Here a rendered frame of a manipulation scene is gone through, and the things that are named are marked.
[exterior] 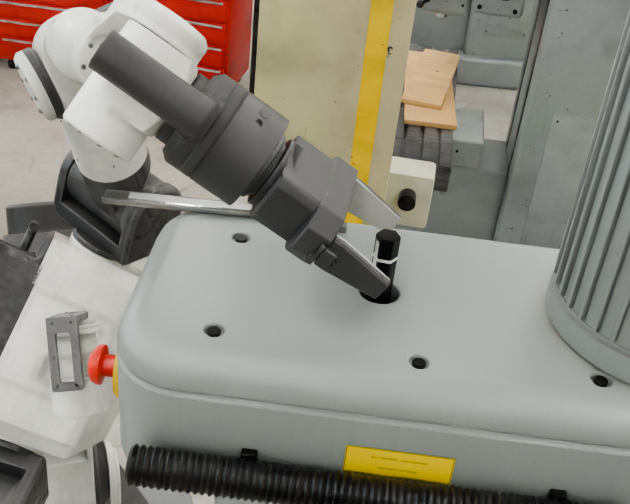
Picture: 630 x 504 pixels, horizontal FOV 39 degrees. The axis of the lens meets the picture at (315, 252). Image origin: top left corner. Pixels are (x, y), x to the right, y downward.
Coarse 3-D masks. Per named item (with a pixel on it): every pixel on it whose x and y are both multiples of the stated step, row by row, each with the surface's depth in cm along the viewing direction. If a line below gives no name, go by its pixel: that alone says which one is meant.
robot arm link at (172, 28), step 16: (128, 0) 74; (144, 0) 72; (112, 16) 76; (128, 16) 72; (144, 16) 70; (160, 16) 70; (176, 16) 70; (96, 32) 78; (160, 32) 70; (176, 32) 70; (192, 32) 71; (80, 48) 78; (96, 48) 79; (176, 48) 71; (192, 48) 71; (80, 64) 78; (80, 80) 80
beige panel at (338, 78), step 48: (288, 0) 241; (336, 0) 240; (384, 0) 239; (288, 48) 249; (336, 48) 247; (384, 48) 246; (288, 96) 256; (336, 96) 255; (384, 96) 254; (336, 144) 263; (384, 144) 262; (384, 192) 271
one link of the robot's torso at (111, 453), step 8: (104, 440) 174; (112, 448) 172; (112, 456) 170; (112, 464) 169; (112, 472) 169; (112, 480) 169; (120, 480) 172; (112, 488) 170; (120, 488) 173; (112, 496) 171; (120, 496) 175
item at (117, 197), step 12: (108, 192) 89; (120, 192) 89; (132, 192) 90; (120, 204) 89; (132, 204) 89; (144, 204) 88; (156, 204) 88; (168, 204) 88; (180, 204) 89; (192, 204) 89; (204, 204) 89; (216, 204) 89; (240, 204) 90; (240, 216) 89
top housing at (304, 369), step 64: (192, 256) 82; (256, 256) 83; (448, 256) 87; (512, 256) 88; (128, 320) 74; (192, 320) 75; (256, 320) 75; (320, 320) 76; (384, 320) 77; (448, 320) 78; (512, 320) 79; (128, 384) 74; (192, 384) 71; (256, 384) 71; (320, 384) 71; (384, 384) 71; (448, 384) 71; (512, 384) 72; (576, 384) 72; (128, 448) 79; (192, 448) 75; (256, 448) 74; (320, 448) 74; (384, 448) 73; (448, 448) 73; (512, 448) 72; (576, 448) 71
